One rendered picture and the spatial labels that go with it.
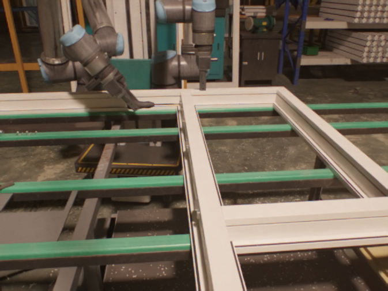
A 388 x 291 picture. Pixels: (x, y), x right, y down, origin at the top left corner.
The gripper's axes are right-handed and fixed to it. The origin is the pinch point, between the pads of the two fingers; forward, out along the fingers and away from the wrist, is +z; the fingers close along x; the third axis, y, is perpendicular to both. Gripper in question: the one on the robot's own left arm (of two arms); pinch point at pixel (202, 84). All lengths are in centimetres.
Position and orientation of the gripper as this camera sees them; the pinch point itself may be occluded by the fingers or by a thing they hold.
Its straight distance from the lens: 141.7
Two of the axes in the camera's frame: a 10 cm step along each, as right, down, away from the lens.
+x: -0.8, -4.3, 9.0
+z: 0.0, 9.0, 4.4
